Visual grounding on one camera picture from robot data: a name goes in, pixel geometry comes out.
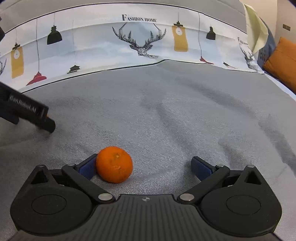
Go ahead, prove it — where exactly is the grey deer print sofa cover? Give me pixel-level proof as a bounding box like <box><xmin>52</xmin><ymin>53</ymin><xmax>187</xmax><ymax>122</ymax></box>
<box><xmin>1</xmin><ymin>1</ymin><xmax>295</xmax><ymax>240</ymax></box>

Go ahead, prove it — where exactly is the orange cushion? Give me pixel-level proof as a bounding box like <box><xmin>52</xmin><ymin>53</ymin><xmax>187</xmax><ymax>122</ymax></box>
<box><xmin>263</xmin><ymin>37</ymin><xmax>296</xmax><ymax>93</ymax></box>

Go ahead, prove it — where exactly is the orange mandarin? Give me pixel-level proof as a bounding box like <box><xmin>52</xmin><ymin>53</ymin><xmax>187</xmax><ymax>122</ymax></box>
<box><xmin>96</xmin><ymin>146</ymin><xmax>133</xmax><ymax>183</ymax></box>

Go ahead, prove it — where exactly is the yellow cloth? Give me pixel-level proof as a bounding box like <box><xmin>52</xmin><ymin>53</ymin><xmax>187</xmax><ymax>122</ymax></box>
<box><xmin>243</xmin><ymin>4</ymin><xmax>269</xmax><ymax>54</ymax></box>

